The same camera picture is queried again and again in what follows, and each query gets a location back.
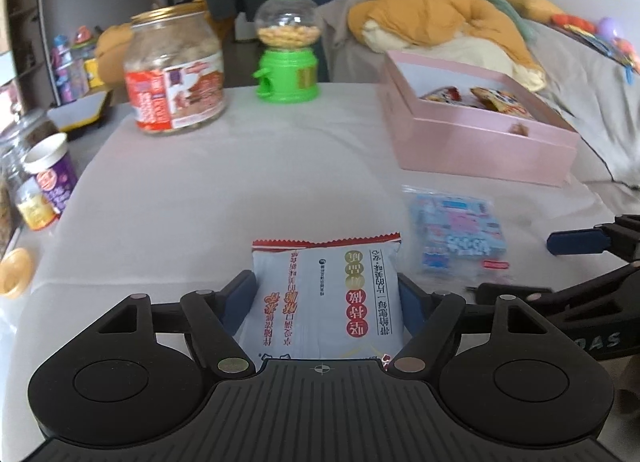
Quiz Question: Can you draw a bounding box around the red snack packet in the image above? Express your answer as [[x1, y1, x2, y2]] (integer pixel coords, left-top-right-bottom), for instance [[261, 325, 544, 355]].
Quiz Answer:
[[419, 86, 466, 105]]

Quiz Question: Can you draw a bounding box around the wooden shelf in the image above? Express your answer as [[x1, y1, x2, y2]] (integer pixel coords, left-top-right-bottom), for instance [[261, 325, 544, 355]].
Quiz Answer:
[[0, 0, 51, 87]]

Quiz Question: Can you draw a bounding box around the clear plastic candy packet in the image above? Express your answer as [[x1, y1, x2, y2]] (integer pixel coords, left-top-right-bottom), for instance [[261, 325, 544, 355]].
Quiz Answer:
[[402, 185, 511, 275]]

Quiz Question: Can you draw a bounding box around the orange toy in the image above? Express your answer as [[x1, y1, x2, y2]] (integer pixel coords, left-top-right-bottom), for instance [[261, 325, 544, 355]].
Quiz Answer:
[[550, 13, 596, 32]]

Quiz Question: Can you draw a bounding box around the white tablecloth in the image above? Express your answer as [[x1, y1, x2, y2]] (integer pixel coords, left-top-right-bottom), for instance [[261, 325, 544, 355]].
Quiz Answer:
[[15, 83, 621, 378]]

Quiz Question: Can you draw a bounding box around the purple paper cup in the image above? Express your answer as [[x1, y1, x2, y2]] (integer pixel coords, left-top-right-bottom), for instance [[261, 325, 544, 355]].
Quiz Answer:
[[24, 133, 78, 215]]

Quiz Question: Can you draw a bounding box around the purple ball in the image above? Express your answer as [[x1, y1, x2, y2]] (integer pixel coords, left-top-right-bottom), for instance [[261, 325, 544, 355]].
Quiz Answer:
[[597, 18, 626, 42]]

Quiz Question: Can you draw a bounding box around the pile of colourful toys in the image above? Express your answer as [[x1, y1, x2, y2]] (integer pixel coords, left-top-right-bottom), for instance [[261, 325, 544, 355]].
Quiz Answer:
[[49, 24, 103, 105]]

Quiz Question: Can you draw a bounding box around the large white red-edged snack packet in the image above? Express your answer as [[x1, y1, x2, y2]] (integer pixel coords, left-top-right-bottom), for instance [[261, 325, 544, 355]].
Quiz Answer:
[[239, 231, 405, 360]]

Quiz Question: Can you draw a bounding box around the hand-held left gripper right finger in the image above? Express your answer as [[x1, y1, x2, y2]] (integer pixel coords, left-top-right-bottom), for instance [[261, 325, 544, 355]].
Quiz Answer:
[[390, 272, 546, 375]]

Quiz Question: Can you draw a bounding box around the yellow snack packet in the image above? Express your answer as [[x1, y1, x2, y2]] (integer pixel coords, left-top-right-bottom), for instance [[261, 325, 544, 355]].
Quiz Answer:
[[470, 86, 536, 120]]

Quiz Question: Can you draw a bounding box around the black and yellow board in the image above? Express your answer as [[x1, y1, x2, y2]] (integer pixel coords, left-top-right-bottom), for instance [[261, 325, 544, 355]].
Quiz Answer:
[[47, 89, 113, 135]]

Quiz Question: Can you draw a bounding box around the plastic peanut jar gold lid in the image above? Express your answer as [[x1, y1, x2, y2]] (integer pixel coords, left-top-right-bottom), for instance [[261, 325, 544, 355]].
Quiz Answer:
[[123, 6, 227, 135]]

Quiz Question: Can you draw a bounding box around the small yellow-labelled jar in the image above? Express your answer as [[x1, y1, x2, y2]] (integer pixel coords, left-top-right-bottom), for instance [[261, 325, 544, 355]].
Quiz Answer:
[[14, 177, 60, 233]]

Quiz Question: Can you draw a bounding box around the green candy dispenser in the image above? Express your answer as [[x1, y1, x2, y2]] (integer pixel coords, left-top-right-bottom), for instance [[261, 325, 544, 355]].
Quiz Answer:
[[252, 0, 323, 105]]

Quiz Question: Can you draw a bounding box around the glass jar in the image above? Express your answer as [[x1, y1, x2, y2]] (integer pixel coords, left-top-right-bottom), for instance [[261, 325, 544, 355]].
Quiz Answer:
[[0, 109, 61, 183]]

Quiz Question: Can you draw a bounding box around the yellow and cream quilt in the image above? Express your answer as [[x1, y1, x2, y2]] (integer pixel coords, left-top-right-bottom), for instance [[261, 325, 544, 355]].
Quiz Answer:
[[347, 0, 547, 92]]

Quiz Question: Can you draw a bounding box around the grey covered sofa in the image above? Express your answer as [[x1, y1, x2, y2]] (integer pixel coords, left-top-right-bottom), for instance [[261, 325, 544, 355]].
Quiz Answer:
[[320, 0, 640, 187]]

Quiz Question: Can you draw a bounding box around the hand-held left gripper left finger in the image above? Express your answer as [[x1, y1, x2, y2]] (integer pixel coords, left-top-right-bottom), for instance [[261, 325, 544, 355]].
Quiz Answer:
[[95, 269, 258, 378]]

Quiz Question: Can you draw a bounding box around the orange plastic lid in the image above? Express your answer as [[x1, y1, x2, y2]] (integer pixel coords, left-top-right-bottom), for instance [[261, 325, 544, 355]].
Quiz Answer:
[[0, 248, 35, 299]]

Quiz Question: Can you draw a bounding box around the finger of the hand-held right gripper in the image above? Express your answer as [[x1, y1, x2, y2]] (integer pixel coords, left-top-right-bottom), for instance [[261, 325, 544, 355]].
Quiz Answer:
[[474, 262, 640, 317], [546, 214, 640, 263]]

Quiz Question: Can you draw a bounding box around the pink cardboard box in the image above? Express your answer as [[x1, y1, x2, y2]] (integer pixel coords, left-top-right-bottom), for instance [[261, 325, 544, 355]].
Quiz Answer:
[[382, 50, 583, 187]]

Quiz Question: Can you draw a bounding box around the yellow cushion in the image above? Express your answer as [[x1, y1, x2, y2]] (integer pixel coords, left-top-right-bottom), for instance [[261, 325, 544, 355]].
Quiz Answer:
[[95, 22, 133, 87]]

